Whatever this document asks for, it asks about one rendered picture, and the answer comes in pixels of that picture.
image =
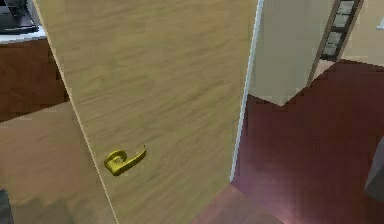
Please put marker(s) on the light wooden room door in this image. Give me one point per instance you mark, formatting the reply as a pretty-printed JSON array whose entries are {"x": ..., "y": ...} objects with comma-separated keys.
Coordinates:
[{"x": 160, "y": 83}]

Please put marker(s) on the brown cabinet with white top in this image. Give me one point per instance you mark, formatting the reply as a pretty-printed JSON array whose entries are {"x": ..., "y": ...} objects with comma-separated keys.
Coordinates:
[{"x": 26, "y": 73}]

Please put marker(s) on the grey furniture block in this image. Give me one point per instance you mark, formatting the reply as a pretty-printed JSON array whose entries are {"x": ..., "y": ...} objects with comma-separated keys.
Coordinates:
[{"x": 376, "y": 176}]

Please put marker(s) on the black appliance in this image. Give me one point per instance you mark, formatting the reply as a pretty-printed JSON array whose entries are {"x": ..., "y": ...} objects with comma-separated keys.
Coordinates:
[{"x": 15, "y": 16}]

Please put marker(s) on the dark grey object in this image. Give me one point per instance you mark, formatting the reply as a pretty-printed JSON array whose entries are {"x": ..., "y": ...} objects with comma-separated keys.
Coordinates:
[{"x": 5, "y": 206}]

